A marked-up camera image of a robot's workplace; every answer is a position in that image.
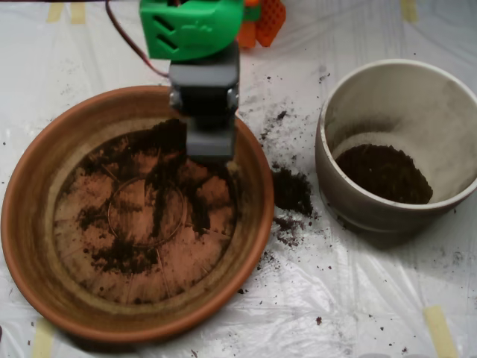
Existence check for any dark soil pile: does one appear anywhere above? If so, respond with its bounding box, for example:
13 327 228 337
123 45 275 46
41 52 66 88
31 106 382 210
76 118 243 275

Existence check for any large spilled soil heap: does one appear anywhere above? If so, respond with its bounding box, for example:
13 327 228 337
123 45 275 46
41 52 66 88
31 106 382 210
271 166 314 217

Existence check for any small spilled soil clump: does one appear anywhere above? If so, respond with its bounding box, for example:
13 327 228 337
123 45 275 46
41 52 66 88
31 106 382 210
274 215 303 234

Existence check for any white round plant pot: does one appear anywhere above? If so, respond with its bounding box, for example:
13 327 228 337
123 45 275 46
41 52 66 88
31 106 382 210
315 58 477 235

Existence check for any terracotta plant saucer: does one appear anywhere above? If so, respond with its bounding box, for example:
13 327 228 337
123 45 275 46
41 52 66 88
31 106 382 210
0 84 276 344

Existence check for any beige masking tape strip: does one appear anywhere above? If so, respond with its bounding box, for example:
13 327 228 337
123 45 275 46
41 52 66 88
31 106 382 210
70 1 87 25
423 304 458 358
399 0 418 23
30 318 56 358
46 2 64 23

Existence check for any clear plastic cover sheet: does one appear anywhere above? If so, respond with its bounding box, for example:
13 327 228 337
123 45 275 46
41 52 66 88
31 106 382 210
0 0 477 358

